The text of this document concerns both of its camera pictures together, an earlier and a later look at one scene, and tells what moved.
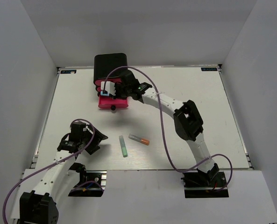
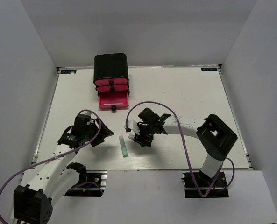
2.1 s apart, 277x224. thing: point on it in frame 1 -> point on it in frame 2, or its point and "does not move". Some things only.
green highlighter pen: (123, 146) does not move
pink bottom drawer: (107, 101) does not move
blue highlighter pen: (102, 94) -> (113, 103)
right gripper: (117, 86) -> (140, 138)
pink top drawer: (98, 82) does not move
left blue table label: (68, 71) does not move
